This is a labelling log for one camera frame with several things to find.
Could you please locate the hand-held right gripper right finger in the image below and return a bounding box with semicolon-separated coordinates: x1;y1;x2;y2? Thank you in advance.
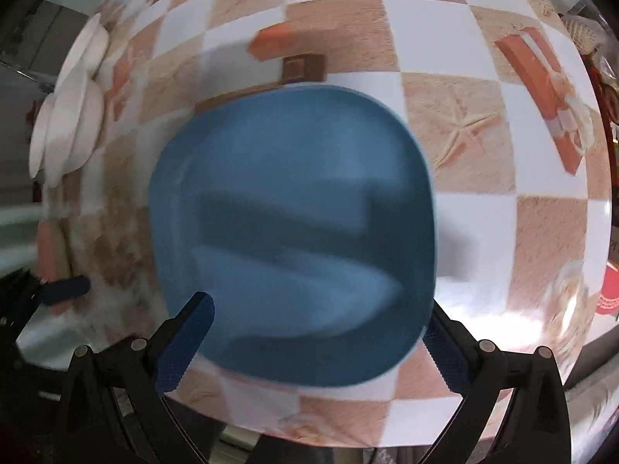
424;301;575;464

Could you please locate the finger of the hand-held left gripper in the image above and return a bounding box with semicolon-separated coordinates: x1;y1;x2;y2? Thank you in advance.
0;271;92;344

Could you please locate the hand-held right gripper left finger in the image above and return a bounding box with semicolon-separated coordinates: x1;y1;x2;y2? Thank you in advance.
53;291;216;464

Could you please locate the blue plate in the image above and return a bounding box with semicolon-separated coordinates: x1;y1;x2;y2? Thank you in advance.
147;84;440;388

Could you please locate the white plate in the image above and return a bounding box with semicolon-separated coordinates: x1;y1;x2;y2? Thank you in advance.
62;12;110;79
46;65;106;188
28;94;59;178

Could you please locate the red container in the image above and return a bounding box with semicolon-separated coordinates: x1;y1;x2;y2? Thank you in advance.
595;263;619;317

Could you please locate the checked printed tablecloth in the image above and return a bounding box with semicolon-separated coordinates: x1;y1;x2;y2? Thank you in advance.
29;0;612;448

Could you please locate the cream mesh bag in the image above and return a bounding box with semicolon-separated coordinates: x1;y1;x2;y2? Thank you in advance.
563;12;607;56

